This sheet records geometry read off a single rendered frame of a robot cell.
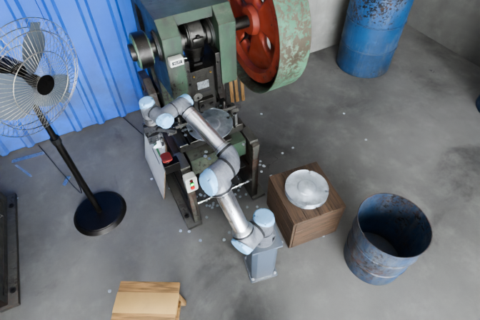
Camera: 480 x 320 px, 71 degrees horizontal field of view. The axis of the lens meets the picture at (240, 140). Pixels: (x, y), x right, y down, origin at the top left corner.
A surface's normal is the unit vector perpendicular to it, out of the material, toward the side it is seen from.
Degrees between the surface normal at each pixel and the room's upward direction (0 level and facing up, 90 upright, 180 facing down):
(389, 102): 0
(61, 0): 90
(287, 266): 0
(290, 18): 64
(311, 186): 0
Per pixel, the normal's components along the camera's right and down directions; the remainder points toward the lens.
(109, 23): 0.46, 0.66
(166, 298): -0.01, -0.67
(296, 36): 0.44, 0.48
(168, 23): 0.32, -0.02
